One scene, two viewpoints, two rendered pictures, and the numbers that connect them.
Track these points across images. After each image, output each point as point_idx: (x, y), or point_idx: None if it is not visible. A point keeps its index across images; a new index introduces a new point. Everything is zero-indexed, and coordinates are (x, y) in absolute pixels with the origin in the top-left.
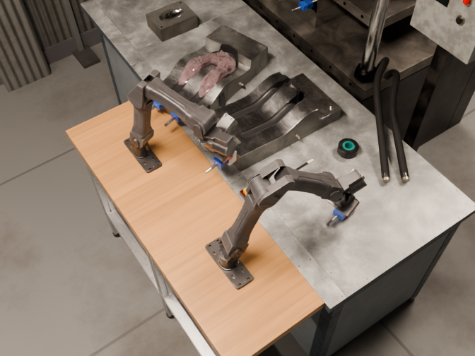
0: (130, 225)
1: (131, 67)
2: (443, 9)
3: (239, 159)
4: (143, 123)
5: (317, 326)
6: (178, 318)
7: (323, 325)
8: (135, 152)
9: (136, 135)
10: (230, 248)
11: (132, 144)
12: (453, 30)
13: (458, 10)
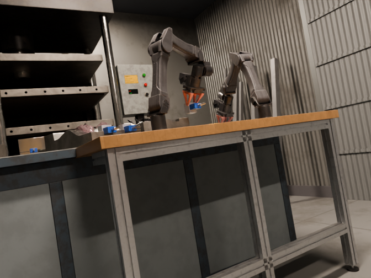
0: (241, 122)
1: (22, 158)
2: (137, 95)
3: (188, 120)
4: (167, 76)
5: (280, 183)
6: (290, 246)
7: (282, 170)
8: (163, 124)
9: (165, 93)
10: (266, 92)
11: (164, 107)
12: (146, 101)
13: (143, 91)
